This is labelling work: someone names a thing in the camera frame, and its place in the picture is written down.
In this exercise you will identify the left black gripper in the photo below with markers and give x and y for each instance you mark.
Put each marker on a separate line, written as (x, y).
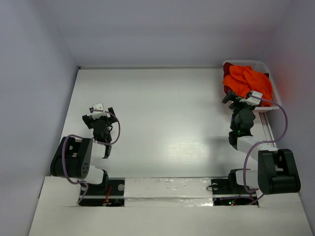
(89, 119)

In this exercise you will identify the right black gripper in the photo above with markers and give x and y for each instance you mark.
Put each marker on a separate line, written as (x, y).
(236, 103)

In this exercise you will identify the orange t shirt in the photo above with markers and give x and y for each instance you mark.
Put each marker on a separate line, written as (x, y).
(243, 79)

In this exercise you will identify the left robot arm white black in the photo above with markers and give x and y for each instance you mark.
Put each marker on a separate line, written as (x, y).
(73, 156)

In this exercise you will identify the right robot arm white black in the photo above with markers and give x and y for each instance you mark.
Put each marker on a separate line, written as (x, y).
(268, 169)

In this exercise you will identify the dark red t shirt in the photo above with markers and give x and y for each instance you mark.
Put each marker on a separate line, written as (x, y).
(226, 69)

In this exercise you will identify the white plastic basket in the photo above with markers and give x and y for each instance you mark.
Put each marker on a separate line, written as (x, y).
(260, 66)

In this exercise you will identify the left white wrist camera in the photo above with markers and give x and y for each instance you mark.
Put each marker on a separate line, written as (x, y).
(97, 111)

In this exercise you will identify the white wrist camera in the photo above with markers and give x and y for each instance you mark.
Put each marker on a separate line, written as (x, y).
(97, 111)
(252, 98)

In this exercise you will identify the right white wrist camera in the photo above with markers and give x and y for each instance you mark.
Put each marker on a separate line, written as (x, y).
(252, 98)

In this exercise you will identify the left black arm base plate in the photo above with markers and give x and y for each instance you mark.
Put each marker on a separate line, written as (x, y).
(108, 194)

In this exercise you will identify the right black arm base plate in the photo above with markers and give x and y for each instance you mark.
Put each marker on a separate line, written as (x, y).
(226, 194)

